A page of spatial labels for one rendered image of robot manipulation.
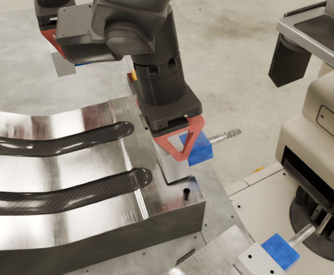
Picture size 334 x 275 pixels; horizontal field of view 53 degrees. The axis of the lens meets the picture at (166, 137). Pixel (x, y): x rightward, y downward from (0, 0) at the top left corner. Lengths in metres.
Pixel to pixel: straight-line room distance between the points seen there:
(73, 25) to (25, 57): 0.61
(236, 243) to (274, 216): 0.74
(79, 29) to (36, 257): 0.30
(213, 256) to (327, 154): 0.34
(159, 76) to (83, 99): 0.43
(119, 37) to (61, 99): 0.52
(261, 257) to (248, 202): 0.78
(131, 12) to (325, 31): 0.36
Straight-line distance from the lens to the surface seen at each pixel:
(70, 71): 0.69
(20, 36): 1.08
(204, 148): 0.48
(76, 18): 0.39
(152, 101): 0.41
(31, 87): 0.87
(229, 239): 0.51
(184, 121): 0.41
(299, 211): 1.29
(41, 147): 0.60
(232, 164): 1.70
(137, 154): 0.54
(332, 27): 0.60
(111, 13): 0.29
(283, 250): 0.50
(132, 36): 0.30
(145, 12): 0.29
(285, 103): 2.10
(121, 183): 0.52
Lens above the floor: 1.30
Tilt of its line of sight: 47 degrees down
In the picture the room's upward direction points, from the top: straight up
